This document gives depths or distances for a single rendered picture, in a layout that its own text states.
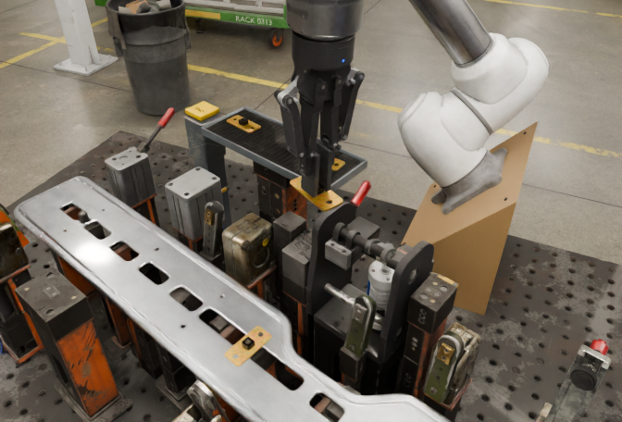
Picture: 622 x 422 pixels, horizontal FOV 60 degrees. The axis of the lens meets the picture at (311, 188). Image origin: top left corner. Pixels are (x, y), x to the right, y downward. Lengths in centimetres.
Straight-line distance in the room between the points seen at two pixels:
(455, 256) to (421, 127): 33
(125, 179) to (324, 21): 86
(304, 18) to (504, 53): 81
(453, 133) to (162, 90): 265
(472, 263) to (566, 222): 173
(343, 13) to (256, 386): 60
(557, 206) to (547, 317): 166
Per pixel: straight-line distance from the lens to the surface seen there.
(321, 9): 60
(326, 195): 77
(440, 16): 127
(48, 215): 137
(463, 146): 138
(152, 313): 106
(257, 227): 108
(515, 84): 138
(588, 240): 299
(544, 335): 149
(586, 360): 79
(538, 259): 168
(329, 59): 63
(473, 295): 143
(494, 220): 127
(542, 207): 311
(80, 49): 469
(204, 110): 133
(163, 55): 364
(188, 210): 114
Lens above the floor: 178
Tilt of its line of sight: 36 degrees down
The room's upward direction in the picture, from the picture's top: straight up
